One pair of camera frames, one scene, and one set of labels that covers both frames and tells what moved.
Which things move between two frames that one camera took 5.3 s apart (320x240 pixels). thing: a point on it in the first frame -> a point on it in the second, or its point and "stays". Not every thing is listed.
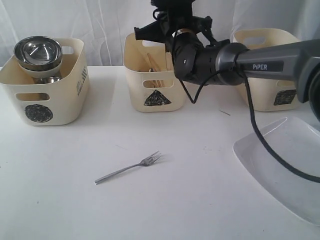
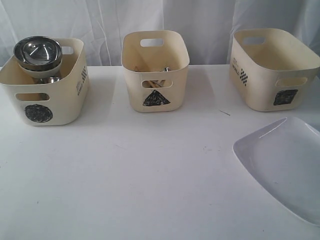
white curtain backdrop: x=103 y=24 stays
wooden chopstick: x=158 y=83 -> x=152 y=84
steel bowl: x=38 y=53 stays
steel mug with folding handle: x=46 y=80 stays
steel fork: x=148 y=160 -> x=166 y=69
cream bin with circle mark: x=25 y=103 stays
